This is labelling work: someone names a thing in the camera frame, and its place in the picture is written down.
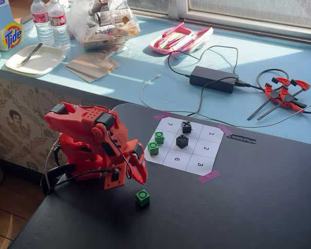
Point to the red gripper black motor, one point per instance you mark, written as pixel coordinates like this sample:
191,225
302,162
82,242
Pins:
138,161

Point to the green cube with circle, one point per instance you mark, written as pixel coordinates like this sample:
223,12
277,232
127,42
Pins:
153,148
159,137
142,197

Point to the red robot arm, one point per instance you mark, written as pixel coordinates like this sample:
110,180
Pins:
80,122

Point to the black cube with X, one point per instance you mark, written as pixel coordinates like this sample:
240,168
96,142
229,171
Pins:
182,141
186,126

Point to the white numbered grid paper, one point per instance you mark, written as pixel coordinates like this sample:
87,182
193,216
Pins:
197,153

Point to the purple tape strip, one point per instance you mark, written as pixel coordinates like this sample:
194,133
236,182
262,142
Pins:
209,176
225,129
162,116

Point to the black table clamp at base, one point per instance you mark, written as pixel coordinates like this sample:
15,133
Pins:
59,172

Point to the brown paper napkin stack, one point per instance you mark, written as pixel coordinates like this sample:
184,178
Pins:
92,66

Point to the black power adapter brick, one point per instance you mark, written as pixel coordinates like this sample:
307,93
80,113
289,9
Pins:
213,79

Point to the patterned cabinet front panel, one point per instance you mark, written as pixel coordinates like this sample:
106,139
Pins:
18,116

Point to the pink tray of pens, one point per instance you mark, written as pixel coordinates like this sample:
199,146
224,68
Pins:
180,40

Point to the white square plate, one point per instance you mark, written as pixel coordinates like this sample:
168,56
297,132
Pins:
41,61

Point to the clear plastic bag of food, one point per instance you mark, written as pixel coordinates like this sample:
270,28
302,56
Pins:
103,26

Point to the orange black bar clamp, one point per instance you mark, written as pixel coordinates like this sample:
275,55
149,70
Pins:
268,89
299,84

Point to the silver butter knife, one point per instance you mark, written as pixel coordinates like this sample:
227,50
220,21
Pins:
28,56

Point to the clear water bottle red label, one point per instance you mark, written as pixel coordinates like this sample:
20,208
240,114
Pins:
42,23
59,26

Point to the Tide detergent cardboard box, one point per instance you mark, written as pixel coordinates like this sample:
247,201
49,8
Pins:
13,33

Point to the red wrist camera mount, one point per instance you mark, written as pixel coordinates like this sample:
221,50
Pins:
114,179

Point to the white window frame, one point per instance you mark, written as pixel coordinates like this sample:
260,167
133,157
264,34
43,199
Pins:
248,20

